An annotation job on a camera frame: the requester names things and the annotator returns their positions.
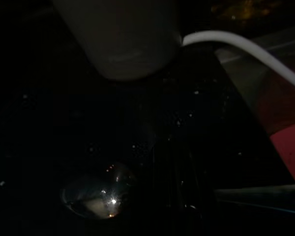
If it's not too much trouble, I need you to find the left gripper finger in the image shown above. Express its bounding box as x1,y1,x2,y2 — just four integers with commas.
152,139,205,236

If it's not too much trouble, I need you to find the metal spoon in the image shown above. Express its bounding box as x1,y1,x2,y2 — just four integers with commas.
60,161,138,221

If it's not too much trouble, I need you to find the red plate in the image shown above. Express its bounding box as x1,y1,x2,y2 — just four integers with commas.
257,73,295,184

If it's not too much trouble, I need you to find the stainless steel sink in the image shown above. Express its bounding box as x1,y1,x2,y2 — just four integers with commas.
215,24,295,214

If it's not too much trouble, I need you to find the grey thermos jug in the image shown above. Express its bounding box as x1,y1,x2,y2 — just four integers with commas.
51,0,182,82

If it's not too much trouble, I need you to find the white hose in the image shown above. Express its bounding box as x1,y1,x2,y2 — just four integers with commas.
181,30,295,91

